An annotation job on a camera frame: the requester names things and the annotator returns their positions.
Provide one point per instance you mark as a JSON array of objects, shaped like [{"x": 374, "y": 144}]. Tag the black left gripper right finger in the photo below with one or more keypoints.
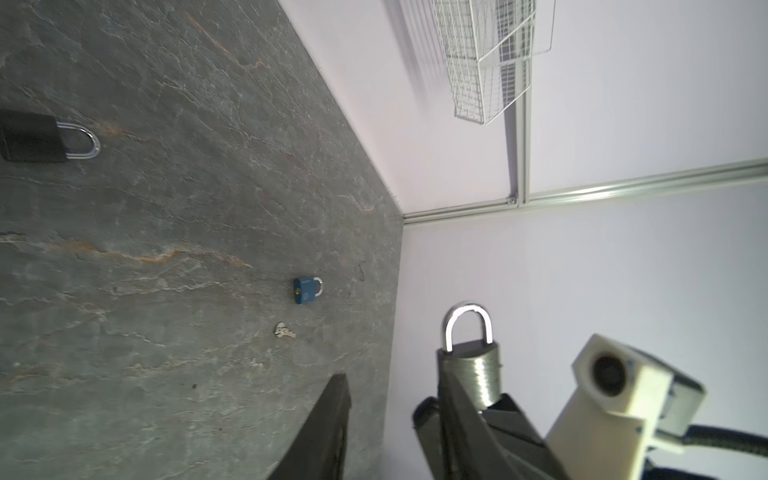
[{"x": 472, "y": 451}]

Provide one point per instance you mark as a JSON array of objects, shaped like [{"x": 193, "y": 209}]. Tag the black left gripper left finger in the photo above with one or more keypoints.
[{"x": 319, "y": 449}]

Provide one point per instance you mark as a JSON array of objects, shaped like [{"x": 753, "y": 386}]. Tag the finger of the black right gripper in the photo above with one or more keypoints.
[
  {"x": 427, "y": 426},
  {"x": 523, "y": 447}
]

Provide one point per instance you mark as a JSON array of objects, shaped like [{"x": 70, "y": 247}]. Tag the small silver key pair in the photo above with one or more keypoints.
[{"x": 281, "y": 330}]

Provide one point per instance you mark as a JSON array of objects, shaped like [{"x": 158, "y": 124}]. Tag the blue padlock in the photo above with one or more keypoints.
[{"x": 307, "y": 289}]

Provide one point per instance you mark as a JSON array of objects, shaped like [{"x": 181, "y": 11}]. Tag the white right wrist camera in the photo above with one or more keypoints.
[{"x": 625, "y": 404}]

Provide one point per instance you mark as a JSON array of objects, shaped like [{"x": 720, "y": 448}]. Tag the aluminium frame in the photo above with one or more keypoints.
[{"x": 633, "y": 149}]

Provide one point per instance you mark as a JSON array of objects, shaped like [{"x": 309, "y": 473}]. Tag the long white wire basket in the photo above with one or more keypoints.
[{"x": 485, "y": 52}]

